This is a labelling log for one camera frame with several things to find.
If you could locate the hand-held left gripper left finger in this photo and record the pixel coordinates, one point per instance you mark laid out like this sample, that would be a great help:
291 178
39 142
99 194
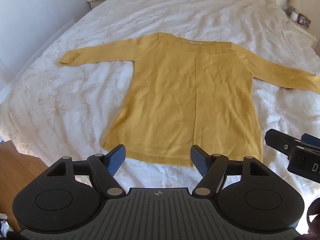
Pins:
116 160

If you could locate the white embroidered bed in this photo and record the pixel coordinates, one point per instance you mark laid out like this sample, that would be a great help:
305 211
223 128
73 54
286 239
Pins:
175 10

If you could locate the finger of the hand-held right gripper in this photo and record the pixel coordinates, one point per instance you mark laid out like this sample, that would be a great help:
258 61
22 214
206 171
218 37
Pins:
277 140
311 141

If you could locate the beige table lamp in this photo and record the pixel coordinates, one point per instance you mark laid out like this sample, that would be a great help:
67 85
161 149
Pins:
298 1

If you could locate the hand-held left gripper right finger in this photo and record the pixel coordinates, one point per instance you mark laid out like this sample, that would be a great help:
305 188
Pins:
199 160

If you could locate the yellow knit sweater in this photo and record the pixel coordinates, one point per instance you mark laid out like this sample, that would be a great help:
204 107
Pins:
175 100

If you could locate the dark picture frame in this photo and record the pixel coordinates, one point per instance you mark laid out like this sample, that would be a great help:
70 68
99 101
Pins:
304 22

